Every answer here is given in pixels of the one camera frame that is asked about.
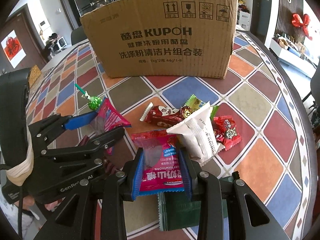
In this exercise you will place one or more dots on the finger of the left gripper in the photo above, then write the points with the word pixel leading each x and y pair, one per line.
pixel 103 141
pixel 75 122

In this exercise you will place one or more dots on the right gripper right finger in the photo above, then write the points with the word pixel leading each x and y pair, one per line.
pixel 248 217

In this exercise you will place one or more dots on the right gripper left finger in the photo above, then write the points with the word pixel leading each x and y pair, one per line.
pixel 75 217

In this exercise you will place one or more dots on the pink hawthorn snack packet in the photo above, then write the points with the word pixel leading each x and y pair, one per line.
pixel 158 168

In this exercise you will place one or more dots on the person's left hand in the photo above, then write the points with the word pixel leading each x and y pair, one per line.
pixel 29 201

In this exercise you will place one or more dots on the maroon striped snack packet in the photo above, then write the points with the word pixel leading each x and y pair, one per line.
pixel 109 167

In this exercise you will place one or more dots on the green wrapped lollipop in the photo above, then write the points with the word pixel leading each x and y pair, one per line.
pixel 94 102

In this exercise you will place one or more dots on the dark green snack packet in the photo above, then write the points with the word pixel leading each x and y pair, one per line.
pixel 176 211

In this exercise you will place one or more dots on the red white candy bar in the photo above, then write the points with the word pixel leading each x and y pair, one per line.
pixel 161 116

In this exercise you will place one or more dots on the colourful checkered tablecloth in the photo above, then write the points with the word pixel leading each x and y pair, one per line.
pixel 276 156

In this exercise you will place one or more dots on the red wrapped candy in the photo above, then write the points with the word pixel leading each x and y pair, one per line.
pixel 226 132

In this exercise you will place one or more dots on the white snack packet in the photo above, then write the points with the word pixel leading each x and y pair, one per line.
pixel 196 133

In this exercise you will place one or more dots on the grey chair behind table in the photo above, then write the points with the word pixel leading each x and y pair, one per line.
pixel 78 35

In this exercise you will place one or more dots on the red paper door poster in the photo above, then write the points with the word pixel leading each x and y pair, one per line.
pixel 13 49

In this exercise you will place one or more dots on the green yellow candy packet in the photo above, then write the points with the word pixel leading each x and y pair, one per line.
pixel 194 103

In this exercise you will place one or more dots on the brown cardboard box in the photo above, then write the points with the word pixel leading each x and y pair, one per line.
pixel 163 37

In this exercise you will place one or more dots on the white tv cabinet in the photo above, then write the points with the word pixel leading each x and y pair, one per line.
pixel 303 66

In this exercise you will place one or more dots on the white shelf with items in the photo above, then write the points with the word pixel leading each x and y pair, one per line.
pixel 244 16

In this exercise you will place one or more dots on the red bow decoration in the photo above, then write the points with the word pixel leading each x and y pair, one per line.
pixel 302 23

